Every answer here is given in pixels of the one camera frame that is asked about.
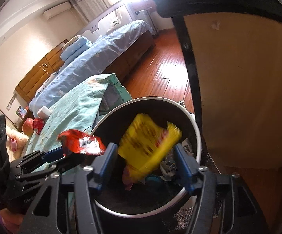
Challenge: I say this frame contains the wooden headboard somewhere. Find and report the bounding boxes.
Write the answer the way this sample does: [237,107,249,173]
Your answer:
[15,39,69,104]

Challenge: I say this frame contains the white bed guard panel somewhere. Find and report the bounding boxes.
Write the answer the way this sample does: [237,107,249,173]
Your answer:
[76,1,132,39]

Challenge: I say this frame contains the white appliance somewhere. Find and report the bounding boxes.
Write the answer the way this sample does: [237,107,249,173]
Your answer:
[135,10,159,36]

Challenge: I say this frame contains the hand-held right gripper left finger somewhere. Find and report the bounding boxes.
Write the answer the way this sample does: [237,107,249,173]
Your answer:
[18,142,118,234]

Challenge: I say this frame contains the bed with blue sheet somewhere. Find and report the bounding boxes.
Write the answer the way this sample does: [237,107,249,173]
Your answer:
[29,19,156,113]

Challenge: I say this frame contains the framed picture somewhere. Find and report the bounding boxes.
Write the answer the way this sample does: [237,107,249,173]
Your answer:
[15,106,30,120]

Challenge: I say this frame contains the folded blue quilts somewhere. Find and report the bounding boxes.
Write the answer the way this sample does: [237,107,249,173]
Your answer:
[60,35,93,62]

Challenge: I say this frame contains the pink cloth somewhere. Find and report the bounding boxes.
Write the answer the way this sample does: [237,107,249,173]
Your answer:
[0,208,26,234]

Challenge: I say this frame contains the teal printed blanket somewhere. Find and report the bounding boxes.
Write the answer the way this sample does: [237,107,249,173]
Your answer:
[24,73,133,172]

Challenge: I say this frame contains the crumpled tissue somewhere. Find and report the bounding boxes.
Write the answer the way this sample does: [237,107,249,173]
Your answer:
[181,138,195,157]

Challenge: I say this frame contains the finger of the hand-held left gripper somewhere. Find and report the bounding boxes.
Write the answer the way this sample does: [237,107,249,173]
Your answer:
[15,154,85,181]
[9,147,66,168]

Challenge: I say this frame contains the white box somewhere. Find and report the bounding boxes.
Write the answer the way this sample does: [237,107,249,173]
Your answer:
[37,106,53,118]

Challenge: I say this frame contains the crumpled grey paper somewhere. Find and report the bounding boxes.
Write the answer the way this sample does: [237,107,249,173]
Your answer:
[160,156,181,181]

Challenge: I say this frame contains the red apple toy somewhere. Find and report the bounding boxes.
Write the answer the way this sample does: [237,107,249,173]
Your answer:
[21,118,35,135]

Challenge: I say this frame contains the wall switch panel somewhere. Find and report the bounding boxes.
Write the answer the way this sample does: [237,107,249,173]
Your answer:
[6,94,17,110]

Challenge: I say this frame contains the patterned curtain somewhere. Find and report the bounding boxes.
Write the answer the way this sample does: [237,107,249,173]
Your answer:
[69,0,113,25]

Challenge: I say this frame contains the pink wrapper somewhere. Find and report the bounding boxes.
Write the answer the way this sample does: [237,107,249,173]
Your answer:
[122,166,138,191]

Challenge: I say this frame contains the white air conditioner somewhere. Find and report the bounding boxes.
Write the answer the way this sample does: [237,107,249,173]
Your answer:
[43,1,71,19]

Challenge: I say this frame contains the cream teddy bear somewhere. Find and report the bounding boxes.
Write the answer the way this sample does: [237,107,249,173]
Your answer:
[6,127,29,157]

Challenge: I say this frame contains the red cloth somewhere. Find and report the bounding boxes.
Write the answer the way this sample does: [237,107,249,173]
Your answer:
[131,0,157,12]

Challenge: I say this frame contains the red snack packet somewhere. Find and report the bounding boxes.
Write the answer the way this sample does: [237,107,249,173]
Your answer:
[58,130,106,156]

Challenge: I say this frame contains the small red packet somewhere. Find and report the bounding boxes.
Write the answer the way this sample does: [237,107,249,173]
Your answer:
[32,118,46,134]

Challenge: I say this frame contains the black metal-rimmed trash bin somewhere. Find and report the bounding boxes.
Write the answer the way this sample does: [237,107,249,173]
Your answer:
[91,97,202,234]

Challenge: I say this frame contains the yellow snack packet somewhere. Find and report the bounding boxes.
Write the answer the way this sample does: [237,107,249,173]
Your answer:
[118,113,182,181]

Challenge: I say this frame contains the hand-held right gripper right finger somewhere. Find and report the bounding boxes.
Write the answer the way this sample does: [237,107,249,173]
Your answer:
[174,144,270,234]

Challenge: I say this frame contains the teal plastic item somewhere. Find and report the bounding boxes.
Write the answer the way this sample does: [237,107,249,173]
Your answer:
[145,175,165,189]

